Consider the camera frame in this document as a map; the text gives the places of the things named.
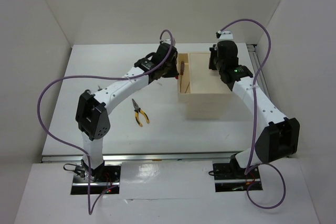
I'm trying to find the beige top drawer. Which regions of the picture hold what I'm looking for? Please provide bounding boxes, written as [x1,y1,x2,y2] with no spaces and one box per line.
[177,53,191,103]

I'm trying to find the yellow black pliers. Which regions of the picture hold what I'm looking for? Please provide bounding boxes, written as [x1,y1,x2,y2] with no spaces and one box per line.
[132,99,150,127]

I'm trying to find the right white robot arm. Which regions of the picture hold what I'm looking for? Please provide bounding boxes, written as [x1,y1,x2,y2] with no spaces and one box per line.
[209,40,300,178]

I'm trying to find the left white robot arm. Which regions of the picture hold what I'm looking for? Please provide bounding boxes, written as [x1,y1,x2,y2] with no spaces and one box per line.
[75,42,179,182]

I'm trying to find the beige drawer cabinet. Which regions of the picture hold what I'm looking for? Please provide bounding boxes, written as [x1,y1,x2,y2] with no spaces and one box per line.
[184,52,233,120]

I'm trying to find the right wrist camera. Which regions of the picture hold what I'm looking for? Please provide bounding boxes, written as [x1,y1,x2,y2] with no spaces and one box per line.
[216,30,234,41]

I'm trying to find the aluminium side rail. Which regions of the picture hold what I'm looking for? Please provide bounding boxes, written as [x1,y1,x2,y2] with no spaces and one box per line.
[246,44,269,96]

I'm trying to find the aluminium front rail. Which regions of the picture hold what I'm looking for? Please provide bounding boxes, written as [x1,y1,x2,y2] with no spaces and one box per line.
[41,152,235,163]

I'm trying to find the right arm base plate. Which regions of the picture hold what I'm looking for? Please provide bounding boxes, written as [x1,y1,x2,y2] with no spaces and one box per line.
[208,163,263,193]

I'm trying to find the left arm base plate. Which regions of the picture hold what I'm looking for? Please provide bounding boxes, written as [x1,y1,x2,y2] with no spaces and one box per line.
[63,163,121,195]

